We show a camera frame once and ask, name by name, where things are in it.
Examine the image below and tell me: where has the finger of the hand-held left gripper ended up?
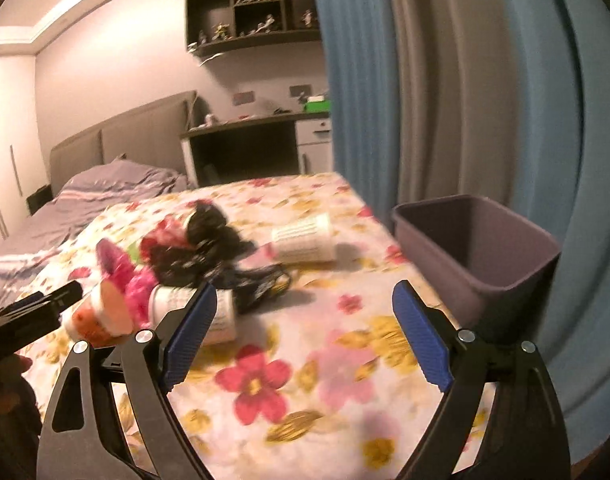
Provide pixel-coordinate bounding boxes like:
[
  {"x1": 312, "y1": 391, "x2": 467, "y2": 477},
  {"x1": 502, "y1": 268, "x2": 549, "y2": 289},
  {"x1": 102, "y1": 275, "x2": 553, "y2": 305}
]
[{"x1": 5, "y1": 280, "x2": 84, "y2": 318}]

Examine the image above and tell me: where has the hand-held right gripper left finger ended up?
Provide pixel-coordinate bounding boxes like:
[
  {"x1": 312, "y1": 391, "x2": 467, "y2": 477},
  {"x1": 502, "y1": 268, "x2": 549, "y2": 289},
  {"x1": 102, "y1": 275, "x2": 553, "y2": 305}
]
[{"x1": 35, "y1": 282, "x2": 219, "y2": 480}]

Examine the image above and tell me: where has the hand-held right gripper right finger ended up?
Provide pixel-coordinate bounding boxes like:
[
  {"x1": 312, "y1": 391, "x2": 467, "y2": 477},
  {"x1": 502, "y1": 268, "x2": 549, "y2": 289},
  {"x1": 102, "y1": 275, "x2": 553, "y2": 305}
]
[{"x1": 391, "y1": 280, "x2": 572, "y2": 480}]

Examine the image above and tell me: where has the orange and white cup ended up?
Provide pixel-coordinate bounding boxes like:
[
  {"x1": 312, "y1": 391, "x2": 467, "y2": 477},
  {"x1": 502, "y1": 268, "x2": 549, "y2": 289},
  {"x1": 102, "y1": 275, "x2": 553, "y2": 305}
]
[{"x1": 65, "y1": 280, "x2": 136, "y2": 348}]

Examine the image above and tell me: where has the black patterned wrapper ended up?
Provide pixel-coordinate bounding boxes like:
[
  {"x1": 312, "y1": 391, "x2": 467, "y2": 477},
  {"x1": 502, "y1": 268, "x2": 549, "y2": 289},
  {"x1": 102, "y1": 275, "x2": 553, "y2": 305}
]
[{"x1": 210, "y1": 265, "x2": 292, "y2": 313}]

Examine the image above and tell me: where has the pink and white wrapper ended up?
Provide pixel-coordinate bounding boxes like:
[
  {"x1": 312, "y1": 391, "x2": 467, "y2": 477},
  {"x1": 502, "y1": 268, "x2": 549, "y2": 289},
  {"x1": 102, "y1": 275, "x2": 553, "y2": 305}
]
[{"x1": 95, "y1": 237, "x2": 158, "y2": 331}]

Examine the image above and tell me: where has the black plastic bag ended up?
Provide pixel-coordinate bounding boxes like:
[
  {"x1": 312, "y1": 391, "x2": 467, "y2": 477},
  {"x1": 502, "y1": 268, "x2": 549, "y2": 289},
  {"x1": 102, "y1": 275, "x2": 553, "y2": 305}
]
[{"x1": 150, "y1": 200, "x2": 258, "y2": 291}]

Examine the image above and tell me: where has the purple plastic bin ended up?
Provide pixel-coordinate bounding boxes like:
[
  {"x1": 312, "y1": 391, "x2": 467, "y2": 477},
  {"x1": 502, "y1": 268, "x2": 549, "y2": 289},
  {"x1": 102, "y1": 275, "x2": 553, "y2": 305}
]
[{"x1": 391, "y1": 194, "x2": 563, "y2": 343}]

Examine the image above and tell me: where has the red and white plastic bag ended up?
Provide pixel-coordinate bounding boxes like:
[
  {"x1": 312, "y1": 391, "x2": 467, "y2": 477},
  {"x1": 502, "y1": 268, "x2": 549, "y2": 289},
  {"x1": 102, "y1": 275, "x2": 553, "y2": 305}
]
[{"x1": 140, "y1": 214, "x2": 196, "y2": 261}]

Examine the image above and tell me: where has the person's left hand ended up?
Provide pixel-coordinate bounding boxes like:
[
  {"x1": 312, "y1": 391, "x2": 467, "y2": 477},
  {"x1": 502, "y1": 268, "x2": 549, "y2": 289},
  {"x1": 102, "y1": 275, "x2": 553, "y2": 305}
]
[{"x1": 0, "y1": 352, "x2": 36, "y2": 401}]

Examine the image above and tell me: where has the grey striped duvet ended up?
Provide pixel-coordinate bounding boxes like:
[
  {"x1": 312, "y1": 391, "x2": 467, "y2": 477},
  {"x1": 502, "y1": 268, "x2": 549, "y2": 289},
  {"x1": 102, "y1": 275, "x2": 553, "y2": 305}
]
[{"x1": 0, "y1": 157, "x2": 188, "y2": 316}]

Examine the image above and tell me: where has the floral bedsheet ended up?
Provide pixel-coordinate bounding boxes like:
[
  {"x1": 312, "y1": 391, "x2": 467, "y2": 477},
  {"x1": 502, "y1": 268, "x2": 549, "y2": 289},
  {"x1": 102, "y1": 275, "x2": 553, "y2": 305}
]
[{"x1": 25, "y1": 172, "x2": 501, "y2": 480}]

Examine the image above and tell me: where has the white wardrobe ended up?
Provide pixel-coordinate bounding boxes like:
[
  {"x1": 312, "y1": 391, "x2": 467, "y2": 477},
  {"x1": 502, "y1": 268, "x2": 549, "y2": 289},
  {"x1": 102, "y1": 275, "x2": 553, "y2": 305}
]
[{"x1": 0, "y1": 55, "x2": 38, "y2": 246}]

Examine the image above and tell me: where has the grey padded headboard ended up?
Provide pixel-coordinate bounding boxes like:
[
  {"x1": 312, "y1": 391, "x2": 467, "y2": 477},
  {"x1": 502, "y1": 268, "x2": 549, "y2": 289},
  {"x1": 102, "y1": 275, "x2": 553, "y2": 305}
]
[{"x1": 49, "y1": 91, "x2": 198, "y2": 196}]

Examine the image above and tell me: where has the dark wooden desk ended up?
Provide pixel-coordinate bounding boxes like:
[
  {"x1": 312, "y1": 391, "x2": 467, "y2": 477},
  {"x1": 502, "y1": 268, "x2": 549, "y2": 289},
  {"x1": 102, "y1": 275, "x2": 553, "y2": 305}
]
[{"x1": 179, "y1": 110, "x2": 333, "y2": 188}]

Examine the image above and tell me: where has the white drawer cabinet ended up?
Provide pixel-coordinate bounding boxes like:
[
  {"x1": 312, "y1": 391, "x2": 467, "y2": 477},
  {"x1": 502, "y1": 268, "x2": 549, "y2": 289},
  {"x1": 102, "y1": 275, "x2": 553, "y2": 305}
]
[{"x1": 295, "y1": 117, "x2": 334, "y2": 175}]

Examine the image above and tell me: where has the wide blue curtain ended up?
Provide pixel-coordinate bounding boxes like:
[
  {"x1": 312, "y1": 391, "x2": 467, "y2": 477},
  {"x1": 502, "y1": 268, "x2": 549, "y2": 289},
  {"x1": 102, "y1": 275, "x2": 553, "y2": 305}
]
[{"x1": 505, "y1": 0, "x2": 610, "y2": 461}]

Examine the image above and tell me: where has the grey curtain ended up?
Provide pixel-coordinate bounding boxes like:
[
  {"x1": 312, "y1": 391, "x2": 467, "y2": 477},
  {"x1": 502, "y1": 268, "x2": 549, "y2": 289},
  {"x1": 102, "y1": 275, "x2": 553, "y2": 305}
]
[{"x1": 382, "y1": 0, "x2": 583, "y2": 271}]

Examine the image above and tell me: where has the narrow blue curtain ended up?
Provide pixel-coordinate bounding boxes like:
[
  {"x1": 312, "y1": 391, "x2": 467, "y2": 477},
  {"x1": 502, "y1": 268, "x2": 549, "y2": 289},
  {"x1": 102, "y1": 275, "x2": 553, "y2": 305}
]
[{"x1": 309, "y1": 0, "x2": 403, "y2": 226}]

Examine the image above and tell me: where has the group of small figurines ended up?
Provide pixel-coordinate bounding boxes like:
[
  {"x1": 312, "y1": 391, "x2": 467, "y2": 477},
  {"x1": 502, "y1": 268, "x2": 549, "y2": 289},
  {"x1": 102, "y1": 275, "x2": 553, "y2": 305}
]
[{"x1": 197, "y1": 0, "x2": 318, "y2": 43}]

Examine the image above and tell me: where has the dark wall shelf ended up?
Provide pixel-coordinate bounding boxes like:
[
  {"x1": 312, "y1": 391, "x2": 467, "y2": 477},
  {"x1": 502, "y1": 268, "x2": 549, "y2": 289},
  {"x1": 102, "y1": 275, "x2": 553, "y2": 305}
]
[{"x1": 185, "y1": 0, "x2": 322, "y2": 58}]

